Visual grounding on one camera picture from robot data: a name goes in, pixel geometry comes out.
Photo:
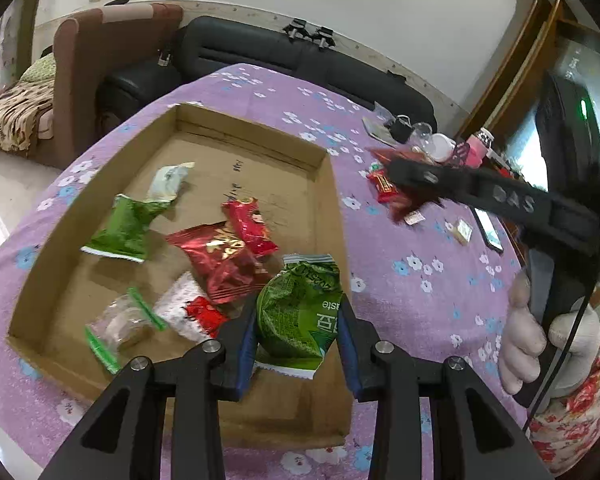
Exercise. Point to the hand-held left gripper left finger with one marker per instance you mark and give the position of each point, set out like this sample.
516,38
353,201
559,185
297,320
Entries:
245,355

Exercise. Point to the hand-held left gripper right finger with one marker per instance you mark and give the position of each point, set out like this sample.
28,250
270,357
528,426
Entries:
352,355

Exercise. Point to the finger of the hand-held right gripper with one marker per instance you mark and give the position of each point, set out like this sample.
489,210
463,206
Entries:
430,177

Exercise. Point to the bright red packet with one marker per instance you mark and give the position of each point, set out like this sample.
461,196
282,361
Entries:
380,186

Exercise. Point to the green packet with white edge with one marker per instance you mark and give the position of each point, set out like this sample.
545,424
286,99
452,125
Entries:
295,320

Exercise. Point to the large white red packet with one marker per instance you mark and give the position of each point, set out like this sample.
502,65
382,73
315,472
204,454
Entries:
180,305

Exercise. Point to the dark red packet gold print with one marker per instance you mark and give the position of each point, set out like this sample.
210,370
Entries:
215,247

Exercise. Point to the clear packet with green strips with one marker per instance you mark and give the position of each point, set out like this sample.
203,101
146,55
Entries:
120,325

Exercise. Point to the red cartoon print packet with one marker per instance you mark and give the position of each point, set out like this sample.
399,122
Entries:
250,225

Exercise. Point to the cardboard box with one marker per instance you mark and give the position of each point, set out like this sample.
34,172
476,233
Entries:
260,180

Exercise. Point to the green leaf print packet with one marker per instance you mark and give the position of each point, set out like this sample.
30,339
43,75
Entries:
125,225

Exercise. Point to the person's right forearm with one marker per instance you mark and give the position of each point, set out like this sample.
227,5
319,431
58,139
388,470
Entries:
575,430

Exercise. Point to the person's right hand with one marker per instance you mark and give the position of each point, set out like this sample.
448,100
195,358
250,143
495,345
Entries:
522,345

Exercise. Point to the white round container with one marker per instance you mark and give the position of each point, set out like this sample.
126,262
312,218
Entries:
442,147

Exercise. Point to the black phone stand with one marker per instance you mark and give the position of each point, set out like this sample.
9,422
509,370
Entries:
461,154

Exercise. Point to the clear plastic cup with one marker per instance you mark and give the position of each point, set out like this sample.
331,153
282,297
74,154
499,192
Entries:
421,132

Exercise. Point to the black charger device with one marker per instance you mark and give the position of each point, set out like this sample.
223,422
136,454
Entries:
401,130

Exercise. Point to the pink jar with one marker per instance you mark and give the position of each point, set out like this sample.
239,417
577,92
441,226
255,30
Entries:
480,150

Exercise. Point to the cream cracker packet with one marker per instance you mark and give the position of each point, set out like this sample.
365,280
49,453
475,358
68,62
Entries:
462,231

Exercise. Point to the olive pouch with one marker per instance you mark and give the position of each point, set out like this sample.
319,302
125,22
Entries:
377,129

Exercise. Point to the black smartphone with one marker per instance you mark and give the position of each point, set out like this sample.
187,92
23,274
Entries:
489,232

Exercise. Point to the wooden cabinet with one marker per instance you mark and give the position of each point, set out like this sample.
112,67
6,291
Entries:
520,60

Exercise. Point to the black clip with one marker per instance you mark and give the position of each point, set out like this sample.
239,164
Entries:
325,37
296,29

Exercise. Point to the black leather sofa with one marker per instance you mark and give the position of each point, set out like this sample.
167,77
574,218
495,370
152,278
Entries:
240,50

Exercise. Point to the brown patterned blanket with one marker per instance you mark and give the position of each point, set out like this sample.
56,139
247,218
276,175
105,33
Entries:
15,110

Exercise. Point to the brown armchair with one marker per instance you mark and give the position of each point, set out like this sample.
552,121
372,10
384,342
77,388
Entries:
80,60

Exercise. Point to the green pillow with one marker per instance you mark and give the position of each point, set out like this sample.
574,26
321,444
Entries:
40,67

